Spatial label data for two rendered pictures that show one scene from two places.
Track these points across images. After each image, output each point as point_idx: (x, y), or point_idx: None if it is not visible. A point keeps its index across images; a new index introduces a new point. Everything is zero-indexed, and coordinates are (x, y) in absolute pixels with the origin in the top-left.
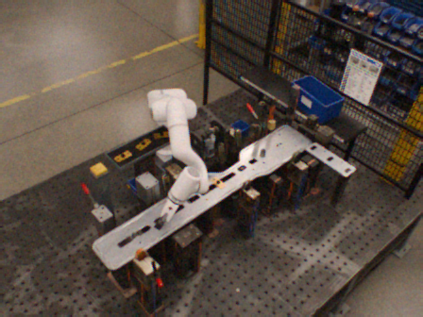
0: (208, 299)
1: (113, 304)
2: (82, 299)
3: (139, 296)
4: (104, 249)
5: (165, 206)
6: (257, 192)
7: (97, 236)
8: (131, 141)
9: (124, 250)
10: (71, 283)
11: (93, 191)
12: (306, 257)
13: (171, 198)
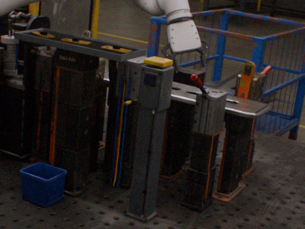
0: None
1: (262, 192)
2: (280, 213)
3: (246, 159)
4: (252, 108)
5: (193, 29)
6: None
7: (168, 221)
8: (72, 46)
9: (239, 100)
10: (268, 226)
11: None
12: None
13: (190, 15)
